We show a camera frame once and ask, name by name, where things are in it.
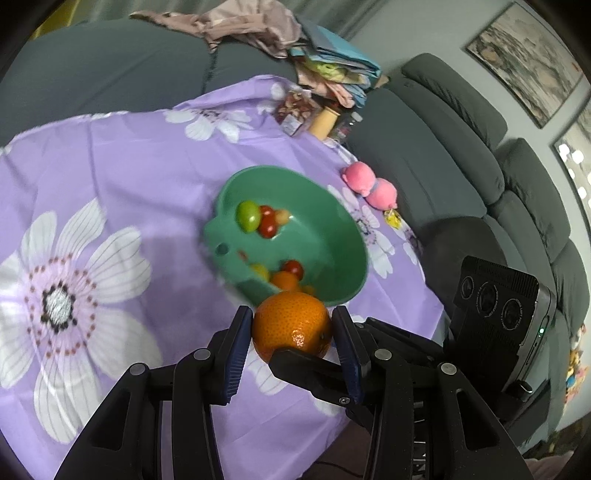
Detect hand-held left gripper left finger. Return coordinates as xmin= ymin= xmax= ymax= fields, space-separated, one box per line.
xmin=54 ymin=305 xmax=254 ymax=480

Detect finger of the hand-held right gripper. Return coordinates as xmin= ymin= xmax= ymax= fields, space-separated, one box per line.
xmin=269 ymin=349 xmax=382 ymax=437
xmin=355 ymin=316 xmax=446 ymax=367

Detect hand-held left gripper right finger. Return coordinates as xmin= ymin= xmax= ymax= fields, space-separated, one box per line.
xmin=331 ymin=305 xmax=536 ymax=480

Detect orange mandarin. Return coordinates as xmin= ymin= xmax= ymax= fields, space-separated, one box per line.
xmin=252 ymin=291 xmax=333 ymax=363
xmin=270 ymin=271 xmax=300 ymax=291

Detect green plastic bowl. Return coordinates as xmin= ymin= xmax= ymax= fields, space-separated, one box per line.
xmin=203 ymin=165 xmax=369 ymax=308

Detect person's right forearm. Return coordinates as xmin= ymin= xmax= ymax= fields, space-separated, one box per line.
xmin=522 ymin=455 xmax=573 ymax=480

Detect colourful small toys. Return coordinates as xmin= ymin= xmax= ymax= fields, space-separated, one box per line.
xmin=566 ymin=323 xmax=587 ymax=393

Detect green fruit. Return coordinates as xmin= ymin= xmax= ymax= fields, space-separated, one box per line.
xmin=236 ymin=200 xmax=260 ymax=233

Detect pink plush toy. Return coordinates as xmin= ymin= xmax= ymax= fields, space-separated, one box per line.
xmin=341 ymin=161 xmax=399 ymax=212

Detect glossy framed picture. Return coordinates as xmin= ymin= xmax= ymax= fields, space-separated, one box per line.
xmin=553 ymin=99 xmax=591 ymax=213

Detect purple floral tablecloth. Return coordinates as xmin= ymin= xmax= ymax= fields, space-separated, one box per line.
xmin=0 ymin=75 xmax=446 ymax=480

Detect clear bottle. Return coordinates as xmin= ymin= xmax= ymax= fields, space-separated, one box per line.
xmin=329 ymin=111 xmax=363 ymax=141

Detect beige bottle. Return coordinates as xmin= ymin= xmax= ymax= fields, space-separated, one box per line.
xmin=308 ymin=105 xmax=340 ymax=140

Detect clear snack packet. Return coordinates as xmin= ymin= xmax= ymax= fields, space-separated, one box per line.
xmin=274 ymin=90 xmax=321 ymax=137

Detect large framed painting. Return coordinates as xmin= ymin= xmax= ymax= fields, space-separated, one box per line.
xmin=465 ymin=2 xmax=585 ymax=129

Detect stack of folded cloths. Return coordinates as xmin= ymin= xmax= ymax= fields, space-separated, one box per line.
xmin=288 ymin=18 xmax=384 ymax=109

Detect grey fabric sofa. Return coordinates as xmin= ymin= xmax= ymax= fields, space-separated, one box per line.
xmin=0 ymin=18 xmax=585 ymax=453

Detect crumpled pink cloth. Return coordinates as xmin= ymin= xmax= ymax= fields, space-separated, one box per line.
xmin=129 ymin=0 xmax=303 ymax=58

